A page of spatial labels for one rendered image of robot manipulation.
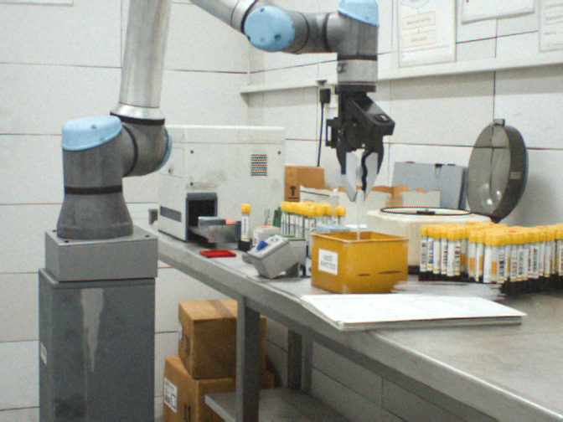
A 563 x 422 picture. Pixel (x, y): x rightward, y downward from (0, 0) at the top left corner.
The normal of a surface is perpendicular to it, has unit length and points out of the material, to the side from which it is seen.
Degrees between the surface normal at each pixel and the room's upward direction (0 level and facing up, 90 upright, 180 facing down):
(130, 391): 90
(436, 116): 90
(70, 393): 90
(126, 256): 90
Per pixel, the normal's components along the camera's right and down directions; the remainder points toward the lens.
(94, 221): 0.14, -0.18
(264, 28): -0.47, 0.12
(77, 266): 0.37, 0.08
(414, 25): -0.93, 0.06
